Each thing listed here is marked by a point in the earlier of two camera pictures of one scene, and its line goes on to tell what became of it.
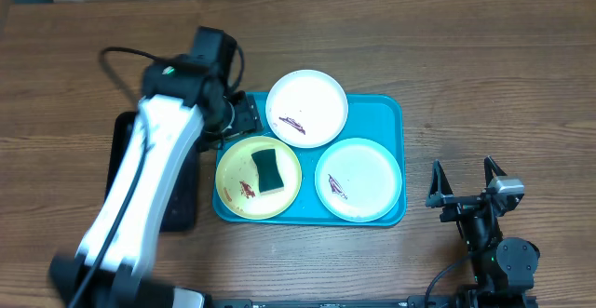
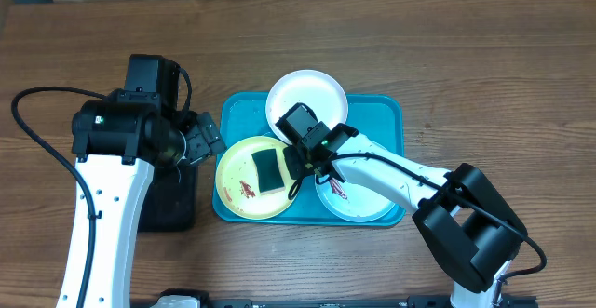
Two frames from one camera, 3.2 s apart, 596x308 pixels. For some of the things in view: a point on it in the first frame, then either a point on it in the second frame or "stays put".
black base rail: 342,302 stays put
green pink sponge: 268,171 stays put
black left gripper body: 247,116 -> 200,145
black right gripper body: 460,208 -> 296,154
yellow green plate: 237,181 stays put
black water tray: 179,213 stays put
